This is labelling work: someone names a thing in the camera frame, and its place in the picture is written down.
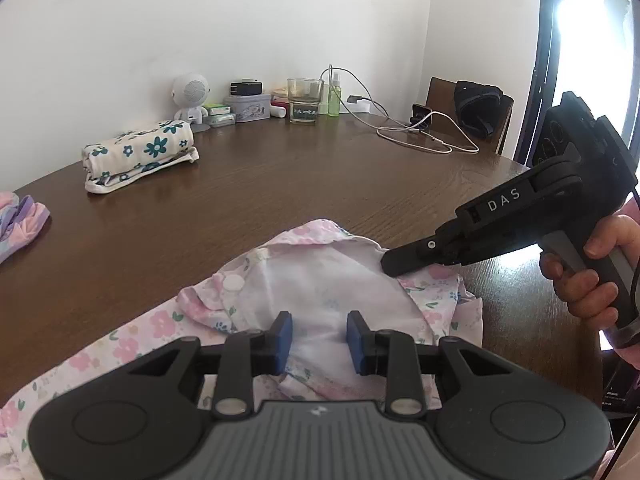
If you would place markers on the black phone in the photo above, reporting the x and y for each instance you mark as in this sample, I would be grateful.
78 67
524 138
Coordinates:
420 112

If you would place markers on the small pink white tube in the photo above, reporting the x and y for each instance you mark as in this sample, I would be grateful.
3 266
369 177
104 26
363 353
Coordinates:
278 112

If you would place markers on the person's right hand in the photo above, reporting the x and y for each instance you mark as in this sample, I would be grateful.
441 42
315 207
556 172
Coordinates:
580 295

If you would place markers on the white robot-shaped speaker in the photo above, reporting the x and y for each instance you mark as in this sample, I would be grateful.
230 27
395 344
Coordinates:
190 90

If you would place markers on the small green white box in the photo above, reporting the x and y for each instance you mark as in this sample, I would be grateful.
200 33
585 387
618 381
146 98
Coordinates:
217 109

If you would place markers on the small grey box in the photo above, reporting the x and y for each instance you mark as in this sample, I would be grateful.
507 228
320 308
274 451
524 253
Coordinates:
222 120

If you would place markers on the wooden chair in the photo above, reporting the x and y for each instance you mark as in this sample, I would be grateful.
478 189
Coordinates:
440 100

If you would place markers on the white charger plug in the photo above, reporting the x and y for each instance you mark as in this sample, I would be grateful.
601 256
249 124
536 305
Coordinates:
357 105

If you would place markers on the small white bottle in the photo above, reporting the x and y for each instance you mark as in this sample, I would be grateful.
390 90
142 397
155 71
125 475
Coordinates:
325 100

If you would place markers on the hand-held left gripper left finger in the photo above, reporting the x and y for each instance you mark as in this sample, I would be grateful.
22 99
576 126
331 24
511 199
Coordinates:
284 340

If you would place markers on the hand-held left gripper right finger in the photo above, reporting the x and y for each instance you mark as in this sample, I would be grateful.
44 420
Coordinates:
354 342

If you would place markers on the grey printed tin box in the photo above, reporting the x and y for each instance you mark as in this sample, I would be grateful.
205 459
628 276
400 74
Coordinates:
247 108

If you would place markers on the pink floral dress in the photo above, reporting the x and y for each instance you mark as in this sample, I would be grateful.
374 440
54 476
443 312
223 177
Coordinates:
325 285

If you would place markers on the green spray bottle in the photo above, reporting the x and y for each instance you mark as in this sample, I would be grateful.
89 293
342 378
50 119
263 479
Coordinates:
334 102

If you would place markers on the dark cardboard box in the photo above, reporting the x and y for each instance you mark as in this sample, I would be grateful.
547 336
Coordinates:
620 390

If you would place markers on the black bag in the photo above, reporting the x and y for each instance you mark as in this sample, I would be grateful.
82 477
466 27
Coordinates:
475 105

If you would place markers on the black power adapter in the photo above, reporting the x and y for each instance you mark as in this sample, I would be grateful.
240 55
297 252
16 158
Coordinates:
246 88

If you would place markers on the folded cream teal-flower garment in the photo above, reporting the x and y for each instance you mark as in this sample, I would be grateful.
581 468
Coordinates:
140 150

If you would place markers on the black window frame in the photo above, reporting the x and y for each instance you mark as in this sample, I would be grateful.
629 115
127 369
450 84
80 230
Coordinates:
547 35

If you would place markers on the pastel pink blue purple garment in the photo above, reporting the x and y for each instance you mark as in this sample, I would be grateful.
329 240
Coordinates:
25 220

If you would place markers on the clear drinking glass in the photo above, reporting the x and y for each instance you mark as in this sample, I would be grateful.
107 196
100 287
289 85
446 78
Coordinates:
305 110

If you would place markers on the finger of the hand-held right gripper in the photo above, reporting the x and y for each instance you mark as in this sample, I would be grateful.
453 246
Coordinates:
415 257

